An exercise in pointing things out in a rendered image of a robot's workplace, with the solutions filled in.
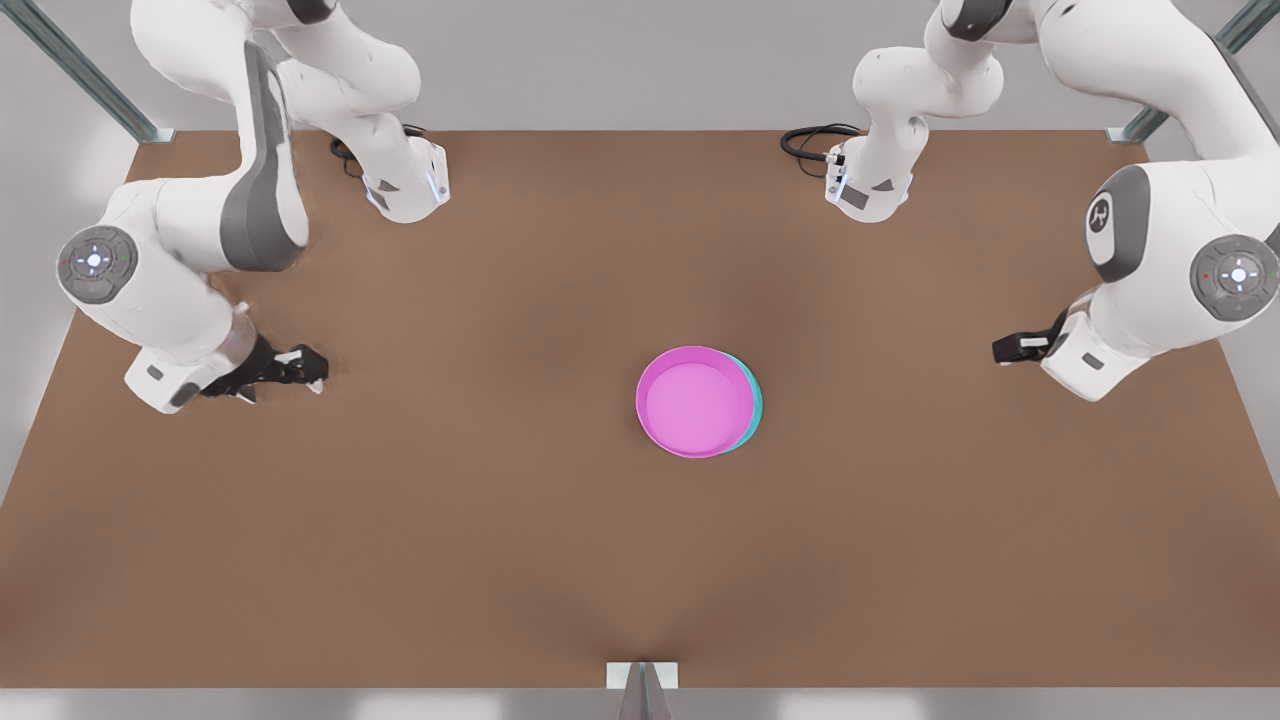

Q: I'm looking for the blue plate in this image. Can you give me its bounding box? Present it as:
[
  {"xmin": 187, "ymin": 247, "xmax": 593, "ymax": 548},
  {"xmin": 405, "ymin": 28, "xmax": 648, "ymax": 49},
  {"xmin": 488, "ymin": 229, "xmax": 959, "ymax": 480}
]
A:
[{"xmin": 724, "ymin": 353, "xmax": 764, "ymax": 453}]

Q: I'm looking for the pink plate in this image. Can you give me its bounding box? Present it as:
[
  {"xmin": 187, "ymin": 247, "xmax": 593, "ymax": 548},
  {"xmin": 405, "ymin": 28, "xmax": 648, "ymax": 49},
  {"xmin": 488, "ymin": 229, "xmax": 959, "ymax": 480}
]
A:
[{"xmin": 636, "ymin": 346, "xmax": 754, "ymax": 459}]

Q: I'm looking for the black cable loop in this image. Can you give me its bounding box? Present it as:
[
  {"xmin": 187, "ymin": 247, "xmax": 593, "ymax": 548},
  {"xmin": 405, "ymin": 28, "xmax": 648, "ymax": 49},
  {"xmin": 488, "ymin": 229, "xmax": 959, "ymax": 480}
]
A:
[
  {"xmin": 780, "ymin": 124, "xmax": 866, "ymax": 180},
  {"xmin": 329, "ymin": 124, "xmax": 429, "ymax": 181}
]

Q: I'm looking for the silver frame post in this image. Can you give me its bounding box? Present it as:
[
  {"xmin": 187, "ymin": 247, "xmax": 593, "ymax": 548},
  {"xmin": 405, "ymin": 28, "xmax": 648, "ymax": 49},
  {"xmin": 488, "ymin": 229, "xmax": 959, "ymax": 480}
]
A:
[
  {"xmin": 0, "ymin": 0, "xmax": 176, "ymax": 144},
  {"xmin": 1107, "ymin": 0, "xmax": 1280, "ymax": 144},
  {"xmin": 607, "ymin": 661, "xmax": 679, "ymax": 720}
]

